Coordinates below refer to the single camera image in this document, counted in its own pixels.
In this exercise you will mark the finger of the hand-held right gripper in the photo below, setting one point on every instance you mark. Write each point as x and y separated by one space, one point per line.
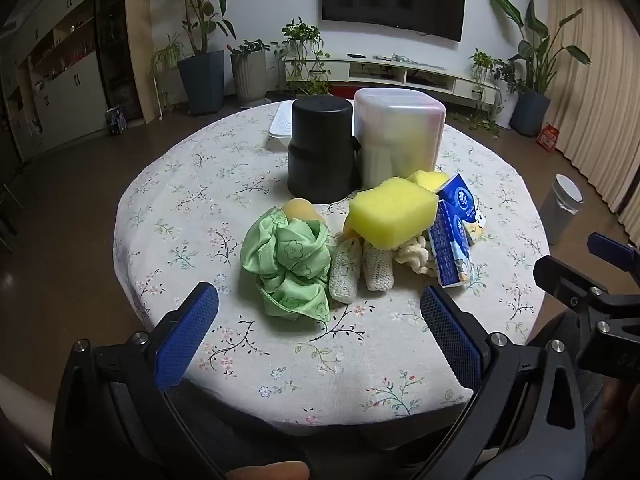
565 275
607 246

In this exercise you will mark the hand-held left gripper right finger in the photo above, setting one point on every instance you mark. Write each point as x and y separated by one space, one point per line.
450 335

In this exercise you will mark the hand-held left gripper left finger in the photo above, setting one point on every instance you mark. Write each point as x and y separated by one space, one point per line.
187 335

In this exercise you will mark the cream fluffy cloth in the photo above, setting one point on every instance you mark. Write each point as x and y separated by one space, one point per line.
415 257

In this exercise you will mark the blue tissue pack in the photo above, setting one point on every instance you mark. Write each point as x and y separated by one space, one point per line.
457 195
447 250

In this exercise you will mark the cream knitted scrubber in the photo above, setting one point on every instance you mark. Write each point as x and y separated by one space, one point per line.
345 270
377 265

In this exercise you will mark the green floral cloth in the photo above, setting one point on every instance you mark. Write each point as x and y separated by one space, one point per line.
285 260

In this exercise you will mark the yellow sponge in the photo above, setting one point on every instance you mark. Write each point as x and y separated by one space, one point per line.
395 210
427 179

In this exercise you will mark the beige round sponge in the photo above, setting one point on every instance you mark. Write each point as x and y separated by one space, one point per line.
300 210

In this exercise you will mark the white plastic tray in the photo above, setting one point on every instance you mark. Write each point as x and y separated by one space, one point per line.
280 125

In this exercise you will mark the person's left hand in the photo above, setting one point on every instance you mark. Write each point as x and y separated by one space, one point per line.
265 472

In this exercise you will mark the grey trash bin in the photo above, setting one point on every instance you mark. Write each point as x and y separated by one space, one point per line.
560 210

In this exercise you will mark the red bag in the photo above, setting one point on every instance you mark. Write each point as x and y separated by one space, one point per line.
547 137

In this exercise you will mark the beige curtain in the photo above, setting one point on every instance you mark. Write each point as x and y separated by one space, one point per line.
595 110

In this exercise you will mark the broad-leaf plant in dark pot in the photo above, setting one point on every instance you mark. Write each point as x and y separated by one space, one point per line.
532 105

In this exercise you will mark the small plant in white pot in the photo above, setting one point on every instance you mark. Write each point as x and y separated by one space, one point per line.
492 75

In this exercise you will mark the translucent plastic container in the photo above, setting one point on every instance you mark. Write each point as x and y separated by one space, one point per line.
400 135

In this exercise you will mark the black cylindrical container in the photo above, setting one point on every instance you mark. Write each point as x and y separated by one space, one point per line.
322 150

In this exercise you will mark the blue box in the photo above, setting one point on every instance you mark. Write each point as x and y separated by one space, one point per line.
115 121

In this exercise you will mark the tall plant in dark pot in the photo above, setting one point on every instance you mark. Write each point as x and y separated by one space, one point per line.
202 80

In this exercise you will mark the plant in white ribbed pot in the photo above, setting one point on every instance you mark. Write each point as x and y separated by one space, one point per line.
249 77

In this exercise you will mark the red storage box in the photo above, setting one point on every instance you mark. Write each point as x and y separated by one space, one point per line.
342 92

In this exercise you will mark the white television cabinet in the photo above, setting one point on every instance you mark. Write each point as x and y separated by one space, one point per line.
380 67

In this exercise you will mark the thin grassy plant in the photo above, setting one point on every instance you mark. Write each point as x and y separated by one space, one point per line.
167 55

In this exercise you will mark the dark display shelf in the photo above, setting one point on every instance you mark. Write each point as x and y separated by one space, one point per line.
115 35

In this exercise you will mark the trailing green plant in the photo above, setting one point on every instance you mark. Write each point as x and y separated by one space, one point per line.
302 45

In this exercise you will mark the white wall cabinet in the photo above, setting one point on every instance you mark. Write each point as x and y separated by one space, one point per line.
70 90

